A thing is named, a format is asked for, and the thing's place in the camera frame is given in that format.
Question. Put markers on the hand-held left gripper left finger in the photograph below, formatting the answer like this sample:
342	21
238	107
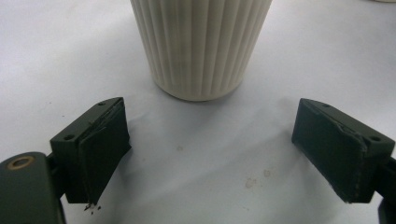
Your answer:
93	152

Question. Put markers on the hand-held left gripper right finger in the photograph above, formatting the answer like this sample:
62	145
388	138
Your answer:
339	149

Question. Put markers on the cream pump bottle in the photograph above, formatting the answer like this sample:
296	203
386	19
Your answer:
199	46

